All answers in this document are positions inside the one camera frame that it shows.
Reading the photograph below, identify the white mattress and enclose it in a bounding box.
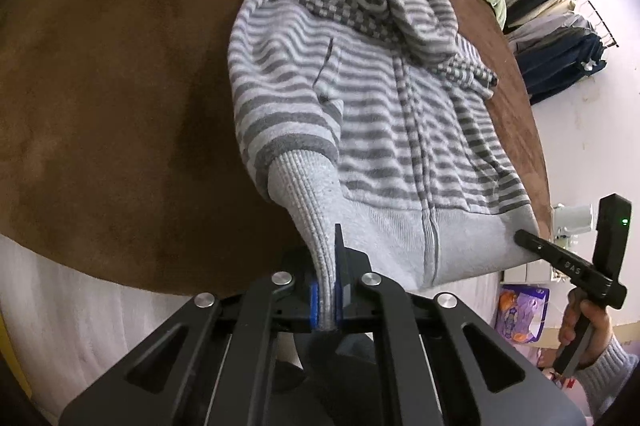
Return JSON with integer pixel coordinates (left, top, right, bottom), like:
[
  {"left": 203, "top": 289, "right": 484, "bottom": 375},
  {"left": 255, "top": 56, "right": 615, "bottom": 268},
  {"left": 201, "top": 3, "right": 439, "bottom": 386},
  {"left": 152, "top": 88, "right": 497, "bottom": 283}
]
[{"left": 0, "top": 231, "right": 503, "bottom": 387}]

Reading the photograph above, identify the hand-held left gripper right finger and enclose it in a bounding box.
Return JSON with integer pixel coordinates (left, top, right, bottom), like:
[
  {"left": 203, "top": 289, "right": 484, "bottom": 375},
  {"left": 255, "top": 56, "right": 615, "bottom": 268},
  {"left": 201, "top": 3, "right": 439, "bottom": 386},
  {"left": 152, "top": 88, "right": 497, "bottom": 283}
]
[{"left": 334, "top": 223, "right": 586, "bottom": 426}]

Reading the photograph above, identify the row of hanging clothes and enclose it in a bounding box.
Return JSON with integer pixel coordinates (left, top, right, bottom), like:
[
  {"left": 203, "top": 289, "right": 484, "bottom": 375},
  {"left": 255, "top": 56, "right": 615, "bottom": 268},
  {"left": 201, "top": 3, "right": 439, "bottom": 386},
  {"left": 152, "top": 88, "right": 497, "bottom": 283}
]
[{"left": 502, "top": 0, "right": 608, "bottom": 107}]

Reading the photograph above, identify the brown bed blanket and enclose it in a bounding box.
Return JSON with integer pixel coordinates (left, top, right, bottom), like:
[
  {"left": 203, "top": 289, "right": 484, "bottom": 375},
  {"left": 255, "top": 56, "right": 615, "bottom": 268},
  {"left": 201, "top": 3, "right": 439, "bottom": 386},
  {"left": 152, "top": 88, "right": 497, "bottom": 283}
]
[{"left": 0, "top": 0, "right": 551, "bottom": 294}]

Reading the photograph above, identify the person's right hand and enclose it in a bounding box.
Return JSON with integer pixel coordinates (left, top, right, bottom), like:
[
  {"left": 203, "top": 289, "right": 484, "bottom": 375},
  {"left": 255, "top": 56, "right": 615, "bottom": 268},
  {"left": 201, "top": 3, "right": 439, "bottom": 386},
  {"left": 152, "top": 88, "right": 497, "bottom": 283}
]
[{"left": 559, "top": 291, "right": 613, "bottom": 367}]

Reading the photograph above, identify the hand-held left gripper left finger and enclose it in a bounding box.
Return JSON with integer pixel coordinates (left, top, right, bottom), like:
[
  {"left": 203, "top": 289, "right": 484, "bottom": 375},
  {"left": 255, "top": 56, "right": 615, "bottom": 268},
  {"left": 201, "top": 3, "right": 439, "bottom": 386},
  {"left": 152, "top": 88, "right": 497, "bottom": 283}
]
[{"left": 60, "top": 246, "right": 326, "bottom": 426}]

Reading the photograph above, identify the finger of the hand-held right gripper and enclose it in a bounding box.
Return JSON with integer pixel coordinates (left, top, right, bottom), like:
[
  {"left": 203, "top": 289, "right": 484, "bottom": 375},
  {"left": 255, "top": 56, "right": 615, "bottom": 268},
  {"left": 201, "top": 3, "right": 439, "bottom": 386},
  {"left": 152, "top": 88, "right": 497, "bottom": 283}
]
[{"left": 514, "top": 229, "right": 598, "bottom": 289}]

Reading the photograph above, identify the purple patterned bag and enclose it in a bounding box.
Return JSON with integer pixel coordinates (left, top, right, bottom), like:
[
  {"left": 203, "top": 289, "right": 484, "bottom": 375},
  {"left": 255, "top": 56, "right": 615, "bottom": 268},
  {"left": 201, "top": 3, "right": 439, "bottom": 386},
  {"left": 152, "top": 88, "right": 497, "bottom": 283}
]
[{"left": 496, "top": 284, "right": 551, "bottom": 348}]

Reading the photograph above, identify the black clothes rack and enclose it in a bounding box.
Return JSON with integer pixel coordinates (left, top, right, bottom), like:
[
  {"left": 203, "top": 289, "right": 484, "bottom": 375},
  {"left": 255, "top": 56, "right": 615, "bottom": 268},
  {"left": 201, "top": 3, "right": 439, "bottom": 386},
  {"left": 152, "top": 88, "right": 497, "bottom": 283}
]
[{"left": 560, "top": 0, "right": 620, "bottom": 49}]

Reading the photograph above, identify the grey striped hoodie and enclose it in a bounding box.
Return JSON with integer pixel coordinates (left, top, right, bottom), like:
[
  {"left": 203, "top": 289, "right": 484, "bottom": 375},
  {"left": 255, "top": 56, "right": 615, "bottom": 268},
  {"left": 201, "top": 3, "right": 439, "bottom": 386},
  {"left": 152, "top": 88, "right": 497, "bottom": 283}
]
[{"left": 227, "top": 0, "right": 540, "bottom": 332}]

